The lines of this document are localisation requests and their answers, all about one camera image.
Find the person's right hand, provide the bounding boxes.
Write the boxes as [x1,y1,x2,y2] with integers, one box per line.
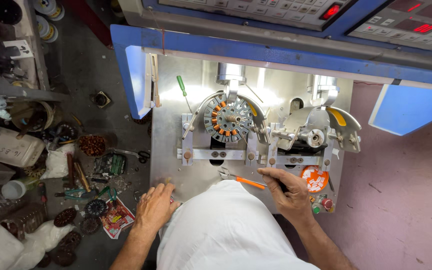
[257,167,315,226]

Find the person's left hand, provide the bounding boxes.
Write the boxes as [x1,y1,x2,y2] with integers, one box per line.
[135,182,181,235]

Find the orange lid with white pieces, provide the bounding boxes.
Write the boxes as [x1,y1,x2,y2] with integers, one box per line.
[300,165,330,193]

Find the red printed packet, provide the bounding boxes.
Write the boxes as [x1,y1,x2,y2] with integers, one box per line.
[99,198,136,240]

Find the dark round stator core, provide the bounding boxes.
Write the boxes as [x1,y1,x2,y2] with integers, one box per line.
[80,217,102,236]
[58,230,83,252]
[53,208,77,228]
[52,248,77,268]
[84,199,109,218]

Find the black and green packet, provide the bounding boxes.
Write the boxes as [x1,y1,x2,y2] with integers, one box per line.
[92,152,127,178]

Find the empty steel winding head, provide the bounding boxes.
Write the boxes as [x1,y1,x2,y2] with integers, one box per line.
[271,106,362,154]

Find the person's white garment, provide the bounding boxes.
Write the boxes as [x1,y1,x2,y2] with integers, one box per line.
[157,179,320,270]

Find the wooden sticks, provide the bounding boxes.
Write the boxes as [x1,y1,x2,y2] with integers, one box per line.
[65,151,92,193]

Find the blue steel coil winding machine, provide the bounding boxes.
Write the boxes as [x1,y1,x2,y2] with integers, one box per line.
[110,0,432,215]

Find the stator with copper coils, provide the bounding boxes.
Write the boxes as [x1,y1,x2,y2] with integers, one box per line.
[203,94,254,143]

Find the white filled plastic bag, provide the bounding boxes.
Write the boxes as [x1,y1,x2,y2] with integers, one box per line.
[40,143,76,180]

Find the square metal part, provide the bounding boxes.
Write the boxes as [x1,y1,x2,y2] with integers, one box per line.
[90,91,111,110]

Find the white capped plastic bottle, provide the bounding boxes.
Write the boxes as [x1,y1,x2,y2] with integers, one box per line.
[1,177,41,200]

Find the heap of clear plastic bottles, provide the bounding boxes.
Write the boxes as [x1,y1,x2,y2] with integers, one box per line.
[0,193,49,241]

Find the heap of white plastic bags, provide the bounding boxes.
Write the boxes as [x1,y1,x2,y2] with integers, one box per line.
[0,220,75,270]

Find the dirty plastic bucket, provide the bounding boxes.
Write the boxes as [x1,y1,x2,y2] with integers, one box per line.
[9,100,56,133]

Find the white plastic tray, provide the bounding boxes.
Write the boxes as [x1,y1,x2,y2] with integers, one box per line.
[0,127,46,168]

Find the grey control panel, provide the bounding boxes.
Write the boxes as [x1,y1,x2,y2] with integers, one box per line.
[346,0,432,54]
[157,0,352,31]

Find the cluttered wooden shelf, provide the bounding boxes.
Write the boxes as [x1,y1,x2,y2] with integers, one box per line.
[0,0,70,103]

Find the orange handled pliers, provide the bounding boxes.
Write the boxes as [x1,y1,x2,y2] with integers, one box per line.
[217,167,268,190]

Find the green handled cutter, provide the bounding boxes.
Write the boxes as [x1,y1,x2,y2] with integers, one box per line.
[97,186,119,208]

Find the black handled scissors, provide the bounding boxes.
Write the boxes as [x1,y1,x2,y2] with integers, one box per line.
[114,148,151,164]

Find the green handled pliers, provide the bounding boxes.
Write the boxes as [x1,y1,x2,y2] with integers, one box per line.
[54,187,99,202]

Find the red handled screwdriver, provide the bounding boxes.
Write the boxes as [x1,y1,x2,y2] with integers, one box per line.
[37,182,49,215]

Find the green handled screwdriver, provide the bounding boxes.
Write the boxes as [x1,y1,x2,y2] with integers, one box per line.
[176,75,194,114]

